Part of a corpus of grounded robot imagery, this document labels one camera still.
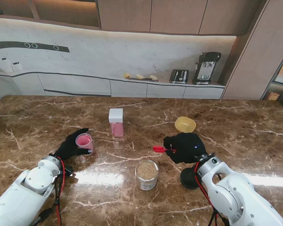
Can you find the brown wooden wall cabinets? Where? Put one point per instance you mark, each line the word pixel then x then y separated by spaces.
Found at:
pixel 174 16

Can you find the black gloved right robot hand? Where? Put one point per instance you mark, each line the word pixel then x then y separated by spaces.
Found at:
pixel 186 148

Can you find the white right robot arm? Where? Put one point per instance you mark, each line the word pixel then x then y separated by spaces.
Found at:
pixel 231 193

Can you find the orange printed box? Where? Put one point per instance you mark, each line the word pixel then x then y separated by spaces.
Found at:
pixel 273 96

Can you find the black silver toaster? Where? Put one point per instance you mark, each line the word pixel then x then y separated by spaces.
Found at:
pixel 179 76

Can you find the black espresso machine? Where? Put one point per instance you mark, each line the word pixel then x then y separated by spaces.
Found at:
pixel 207 67

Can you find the pink plastic measuring cup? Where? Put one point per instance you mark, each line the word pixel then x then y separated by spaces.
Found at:
pixel 85 141

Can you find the brown tall cabinet panel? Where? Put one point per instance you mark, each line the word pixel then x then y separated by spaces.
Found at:
pixel 247 66

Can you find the white counter with drawers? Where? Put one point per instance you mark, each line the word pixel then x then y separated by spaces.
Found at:
pixel 85 86

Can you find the short white bottle black cap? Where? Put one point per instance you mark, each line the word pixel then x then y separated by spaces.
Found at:
pixel 17 67

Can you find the yellow plastic bowl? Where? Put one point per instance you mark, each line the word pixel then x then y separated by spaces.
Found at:
pixel 185 124

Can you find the dark serving board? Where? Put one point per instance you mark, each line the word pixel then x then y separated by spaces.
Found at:
pixel 143 79

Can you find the clear grain jar with label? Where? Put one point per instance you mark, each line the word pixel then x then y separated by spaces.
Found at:
pixel 146 171

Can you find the yellow fruit piece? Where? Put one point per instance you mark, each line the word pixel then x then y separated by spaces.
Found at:
pixel 139 76
pixel 152 77
pixel 126 75

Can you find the clear airtight container white lid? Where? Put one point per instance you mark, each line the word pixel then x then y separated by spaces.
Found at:
pixel 116 122

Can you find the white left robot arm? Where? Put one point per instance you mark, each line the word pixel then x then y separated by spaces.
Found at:
pixel 26 188

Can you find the black round jar lid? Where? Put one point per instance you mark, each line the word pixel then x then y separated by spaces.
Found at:
pixel 187 179

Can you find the red plastic scoop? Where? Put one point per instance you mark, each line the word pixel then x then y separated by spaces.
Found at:
pixel 158 148

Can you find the tall white bottle black cap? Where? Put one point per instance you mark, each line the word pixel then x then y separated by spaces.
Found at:
pixel 6 66

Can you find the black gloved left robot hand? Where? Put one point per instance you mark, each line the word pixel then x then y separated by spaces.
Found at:
pixel 68 148

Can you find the black wall panel with rings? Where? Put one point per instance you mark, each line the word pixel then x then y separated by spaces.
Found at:
pixel 14 45

